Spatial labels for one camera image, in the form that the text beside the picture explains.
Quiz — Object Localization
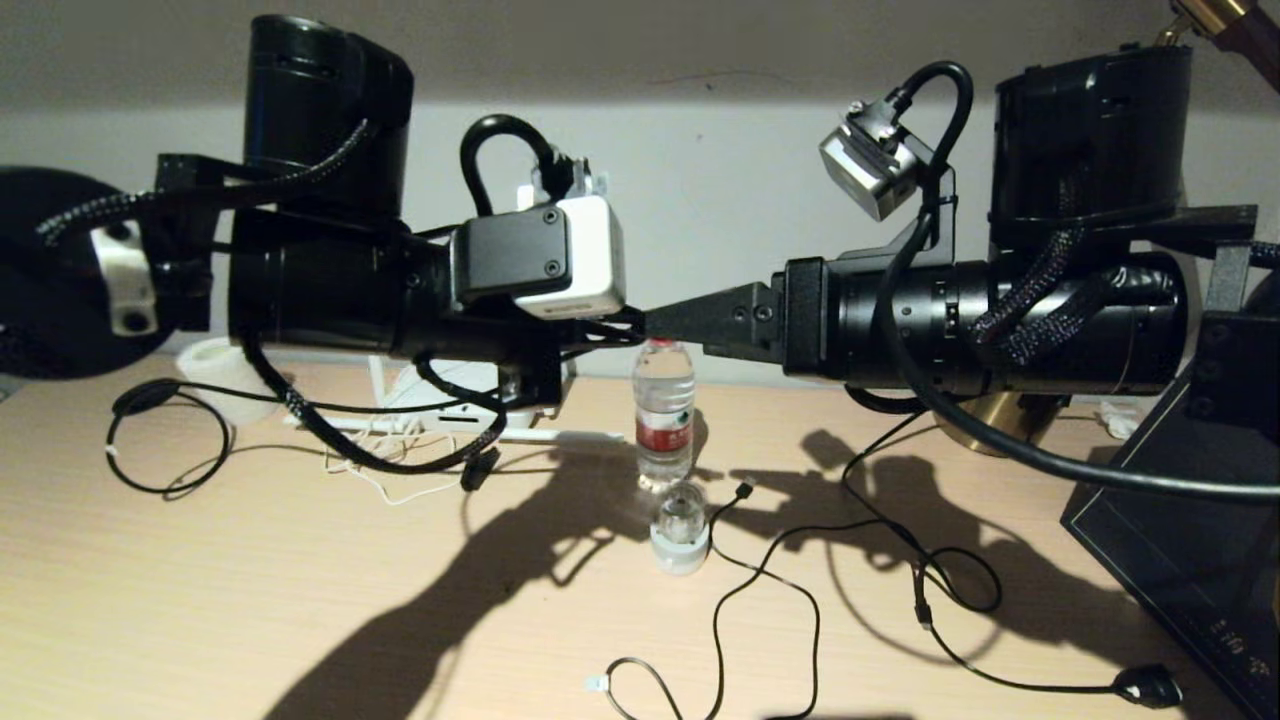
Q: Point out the black oval disc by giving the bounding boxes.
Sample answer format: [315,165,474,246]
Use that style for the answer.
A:
[112,380,183,417]

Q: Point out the crumpled white tissue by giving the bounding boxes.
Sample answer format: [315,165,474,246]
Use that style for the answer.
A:
[1092,400,1137,442]

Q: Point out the black left camera cable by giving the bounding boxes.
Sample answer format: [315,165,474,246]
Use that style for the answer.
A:
[459,113,611,217]

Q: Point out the black camera cable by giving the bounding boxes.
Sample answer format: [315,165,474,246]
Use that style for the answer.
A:
[868,60,1280,503]
[459,113,611,217]

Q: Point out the small white clear humidifier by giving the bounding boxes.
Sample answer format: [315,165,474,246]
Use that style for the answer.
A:
[650,480,712,576]

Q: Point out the black box with gold trim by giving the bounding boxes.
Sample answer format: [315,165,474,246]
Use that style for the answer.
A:
[1058,310,1280,720]

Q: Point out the small black stand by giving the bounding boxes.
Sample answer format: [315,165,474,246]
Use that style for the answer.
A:
[461,446,502,493]

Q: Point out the brass desk lamp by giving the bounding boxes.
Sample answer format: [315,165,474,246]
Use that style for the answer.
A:
[932,0,1280,459]

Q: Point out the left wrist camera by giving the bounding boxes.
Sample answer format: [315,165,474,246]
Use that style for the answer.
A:
[450,195,627,321]

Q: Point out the white router with antennas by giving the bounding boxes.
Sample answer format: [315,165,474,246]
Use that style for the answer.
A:
[285,355,627,447]

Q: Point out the black lamp power cord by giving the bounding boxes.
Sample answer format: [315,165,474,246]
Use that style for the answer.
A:
[840,408,1187,709]

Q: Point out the black ethernet cable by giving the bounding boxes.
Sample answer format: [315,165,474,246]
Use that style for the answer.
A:
[105,305,646,498]

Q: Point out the black right camera cable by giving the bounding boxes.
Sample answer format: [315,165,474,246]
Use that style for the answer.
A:
[868,60,1280,503]

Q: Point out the white power adapter with cord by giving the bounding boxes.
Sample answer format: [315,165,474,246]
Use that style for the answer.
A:
[323,418,473,507]

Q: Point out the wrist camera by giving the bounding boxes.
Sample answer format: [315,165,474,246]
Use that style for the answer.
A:
[450,195,627,321]
[818,98,923,223]

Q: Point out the white toilet paper roll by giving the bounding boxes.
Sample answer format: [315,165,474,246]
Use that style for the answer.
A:
[178,338,253,427]

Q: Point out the black USB cable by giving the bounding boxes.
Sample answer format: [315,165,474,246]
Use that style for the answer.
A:
[705,478,936,720]
[585,655,691,720]

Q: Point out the water bottle red cap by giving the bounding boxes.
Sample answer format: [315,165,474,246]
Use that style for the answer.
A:
[632,340,697,488]

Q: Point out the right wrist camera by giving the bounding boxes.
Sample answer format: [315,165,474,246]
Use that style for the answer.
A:
[818,98,923,223]

